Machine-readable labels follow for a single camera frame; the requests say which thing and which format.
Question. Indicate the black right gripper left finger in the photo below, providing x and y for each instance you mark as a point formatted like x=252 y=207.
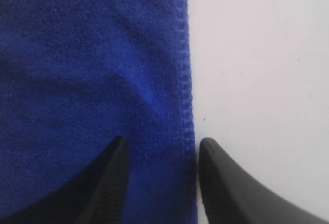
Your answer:
x=96 y=195

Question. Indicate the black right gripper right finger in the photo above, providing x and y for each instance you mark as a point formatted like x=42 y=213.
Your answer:
x=231 y=195

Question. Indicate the blue terry towel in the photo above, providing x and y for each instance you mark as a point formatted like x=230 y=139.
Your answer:
x=76 y=74

